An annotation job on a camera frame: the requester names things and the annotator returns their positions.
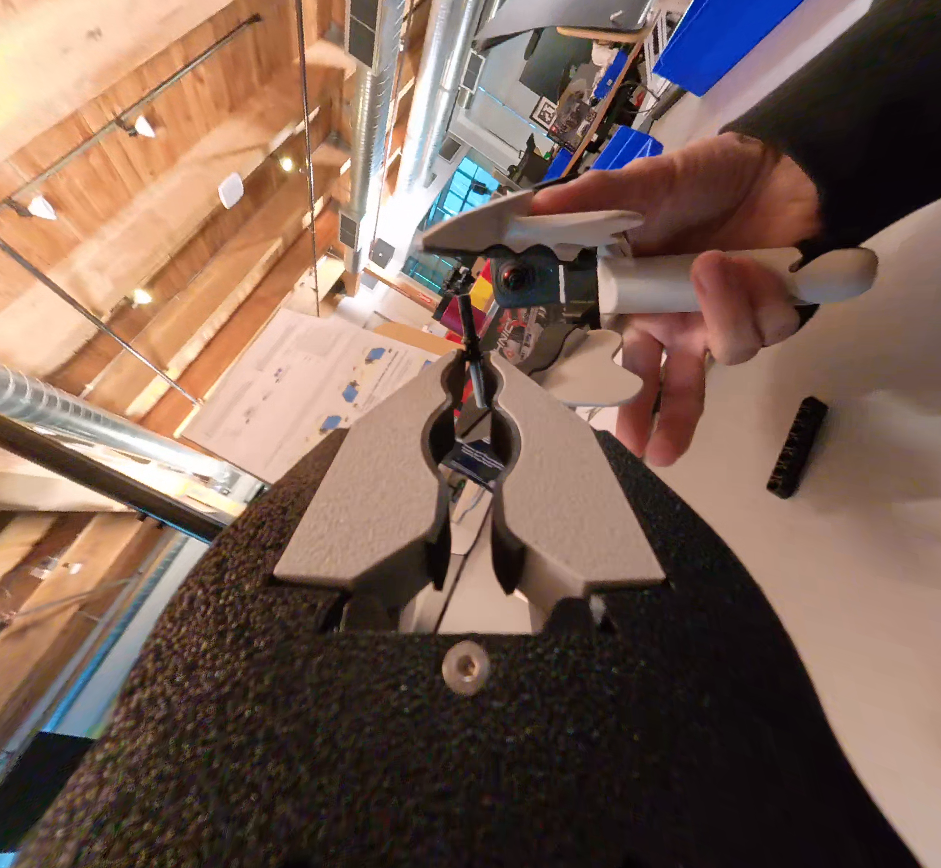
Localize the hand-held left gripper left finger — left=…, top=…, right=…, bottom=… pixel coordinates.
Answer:
left=273, top=351, right=467, bottom=632

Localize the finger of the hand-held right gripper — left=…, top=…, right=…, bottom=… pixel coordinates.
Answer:
left=545, top=327, right=646, bottom=407
left=412, top=190, right=646, bottom=260

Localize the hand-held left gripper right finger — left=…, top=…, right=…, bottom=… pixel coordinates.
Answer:
left=481, top=352, right=667, bottom=630

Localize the grey and black axle pin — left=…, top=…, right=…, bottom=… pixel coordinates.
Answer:
left=440, top=267, right=492, bottom=411

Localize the black perforated toy beam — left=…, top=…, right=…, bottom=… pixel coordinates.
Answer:
left=766, top=395, right=830, bottom=500

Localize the person's right forearm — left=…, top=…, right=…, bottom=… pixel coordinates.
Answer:
left=719, top=0, right=941, bottom=268

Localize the grey desk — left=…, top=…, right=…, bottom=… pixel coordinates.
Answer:
left=400, top=0, right=941, bottom=868

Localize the person's right hand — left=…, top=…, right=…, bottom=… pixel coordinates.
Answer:
left=529, top=134, right=820, bottom=469

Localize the black toy set box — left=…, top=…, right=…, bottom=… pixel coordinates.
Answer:
left=432, top=258, right=582, bottom=487

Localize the printed instruction sheet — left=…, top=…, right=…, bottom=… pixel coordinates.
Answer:
left=180, top=305, right=444, bottom=484

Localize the small blue bin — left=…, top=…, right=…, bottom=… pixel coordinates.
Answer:
left=591, top=124, right=664, bottom=173

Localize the black monitor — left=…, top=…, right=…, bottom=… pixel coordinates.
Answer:
left=518, top=26, right=598, bottom=99

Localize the blue storage bin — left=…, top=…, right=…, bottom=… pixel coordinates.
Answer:
left=652, top=0, right=878, bottom=99

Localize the silver ventilation duct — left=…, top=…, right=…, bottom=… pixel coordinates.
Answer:
left=341, top=0, right=421, bottom=278
left=397, top=0, right=510, bottom=201
left=0, top=364, right=256, bottom=510

